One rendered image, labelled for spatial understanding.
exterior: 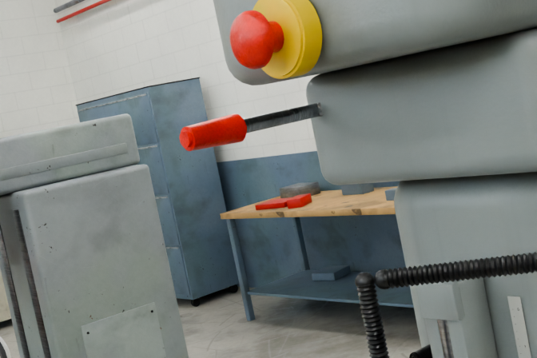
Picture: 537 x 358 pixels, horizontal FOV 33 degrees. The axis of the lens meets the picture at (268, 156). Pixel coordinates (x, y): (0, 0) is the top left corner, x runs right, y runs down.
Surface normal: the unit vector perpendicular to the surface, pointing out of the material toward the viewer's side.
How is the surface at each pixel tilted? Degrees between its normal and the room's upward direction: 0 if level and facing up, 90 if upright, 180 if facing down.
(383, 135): 90
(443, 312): 90
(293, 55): 90
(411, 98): 90
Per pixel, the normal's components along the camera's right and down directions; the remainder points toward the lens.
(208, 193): 0.61, -0.07
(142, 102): -0.76, 0.19
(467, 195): -0.78, -0.19
